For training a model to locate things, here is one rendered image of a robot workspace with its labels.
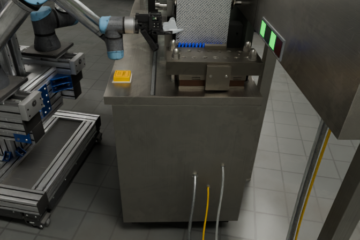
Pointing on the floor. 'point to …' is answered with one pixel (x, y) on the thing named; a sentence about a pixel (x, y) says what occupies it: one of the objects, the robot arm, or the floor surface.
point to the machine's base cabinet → (182, 159)
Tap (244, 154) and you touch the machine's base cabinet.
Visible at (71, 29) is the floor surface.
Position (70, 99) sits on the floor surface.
